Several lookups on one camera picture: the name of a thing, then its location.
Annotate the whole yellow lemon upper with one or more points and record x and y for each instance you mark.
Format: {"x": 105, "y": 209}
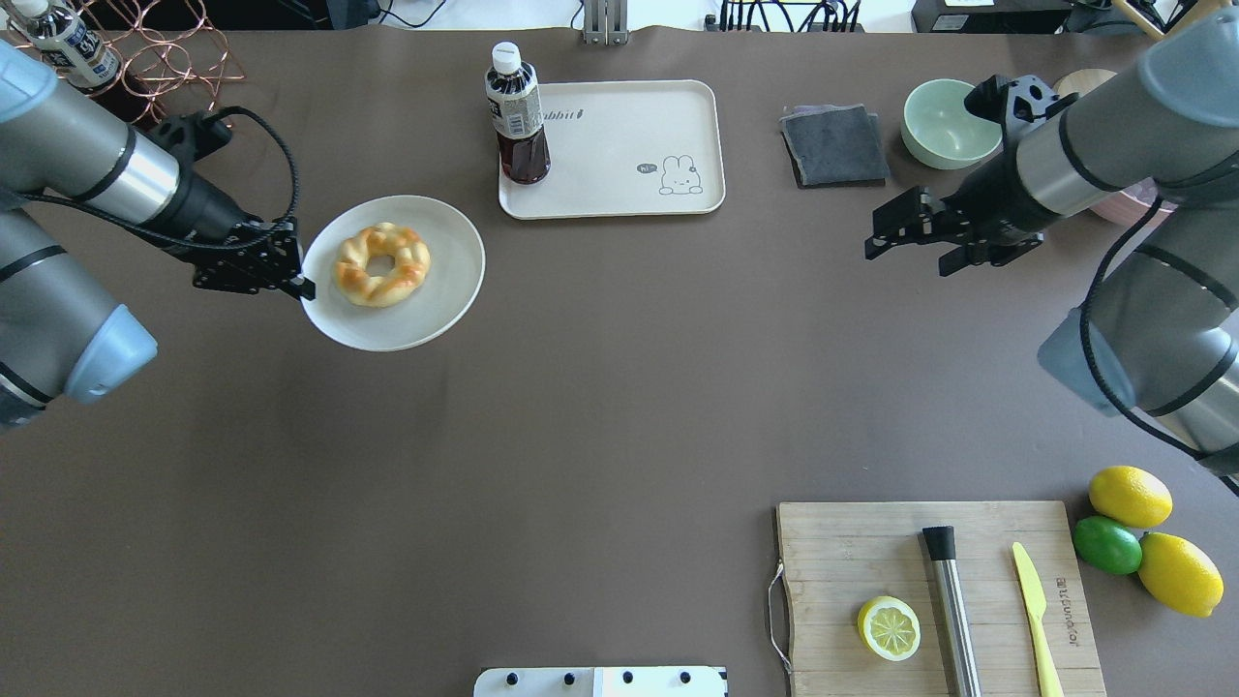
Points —
{"x": 1131, "y": 496}

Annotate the dark drink bottle in rack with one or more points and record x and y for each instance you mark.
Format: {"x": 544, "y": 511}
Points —
{"x": 75, "y": 51}

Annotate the green lime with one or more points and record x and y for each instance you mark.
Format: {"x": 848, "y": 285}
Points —
{"x": 1104, "y": 543}

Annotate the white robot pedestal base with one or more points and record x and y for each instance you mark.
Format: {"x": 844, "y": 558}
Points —
{"x": 673, "y": 680}

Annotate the mint green bowl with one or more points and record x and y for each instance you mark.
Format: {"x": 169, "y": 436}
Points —
{"x": 938, "y": 130}

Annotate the bamboo cutting board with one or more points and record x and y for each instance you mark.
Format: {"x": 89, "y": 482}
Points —
{"x": 836, "y": 555}

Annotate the cream rabbit print tray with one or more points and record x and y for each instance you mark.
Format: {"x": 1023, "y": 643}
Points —
{"x": 633, "y": 148}

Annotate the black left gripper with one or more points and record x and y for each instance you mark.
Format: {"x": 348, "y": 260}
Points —
{"x": 205, "y": 212}

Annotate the lemon half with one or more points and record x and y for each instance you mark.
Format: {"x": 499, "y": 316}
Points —
{"x": 889, "y": 628}

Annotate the white round plate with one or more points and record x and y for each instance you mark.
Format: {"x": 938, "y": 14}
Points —
{"x": 456, "y": 274}

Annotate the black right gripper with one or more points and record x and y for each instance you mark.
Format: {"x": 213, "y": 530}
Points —
{"x": 989, "y": 207}

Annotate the yellow plastic knife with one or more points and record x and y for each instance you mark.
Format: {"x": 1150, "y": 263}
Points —
{"x": 1035, "y": 602}

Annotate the glazed twisted ring donut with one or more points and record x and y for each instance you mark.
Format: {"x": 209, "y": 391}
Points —
{"x": 381, "y": 265}

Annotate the whole yellow lemon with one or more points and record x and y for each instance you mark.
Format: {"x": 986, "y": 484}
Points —
{"x": 1180, "y": 575}
{"x": 1131, "y": 496}

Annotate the folded grey cloth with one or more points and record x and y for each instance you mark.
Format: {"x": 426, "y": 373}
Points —
{"x": 834, "y": 145}

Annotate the round wooden stand base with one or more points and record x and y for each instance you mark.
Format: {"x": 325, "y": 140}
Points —
{"x": 1082, "y": 81}

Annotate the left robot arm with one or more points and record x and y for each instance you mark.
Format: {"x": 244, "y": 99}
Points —
{"x": 65, "y": 336}

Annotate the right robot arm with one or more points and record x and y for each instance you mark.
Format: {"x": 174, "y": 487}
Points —
{"x": 1148, "y": 339}

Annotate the steel muddler black tip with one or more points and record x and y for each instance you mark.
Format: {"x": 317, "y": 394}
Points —
{"x": 959, "y": 651}

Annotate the wooden mug tree stand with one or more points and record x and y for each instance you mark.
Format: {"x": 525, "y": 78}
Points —
{"x": 1143, "y": 15}

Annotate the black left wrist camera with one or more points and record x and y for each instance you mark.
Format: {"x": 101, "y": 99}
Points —
{"x": 188, "y": 138}

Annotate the whole yellow lemon lower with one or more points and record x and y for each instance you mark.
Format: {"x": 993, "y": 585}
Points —
{"x": 1180, "y": 575}

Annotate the dark drink bottle on tray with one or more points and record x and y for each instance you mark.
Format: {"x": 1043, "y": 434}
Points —
{"x": 512, "y": 90}

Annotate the pink bowl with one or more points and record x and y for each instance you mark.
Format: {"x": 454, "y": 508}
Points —
{"x": 1130, "y": 205}

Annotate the copper wire bottle rack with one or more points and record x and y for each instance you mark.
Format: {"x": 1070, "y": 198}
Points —
{"x": 172, "y": 60}

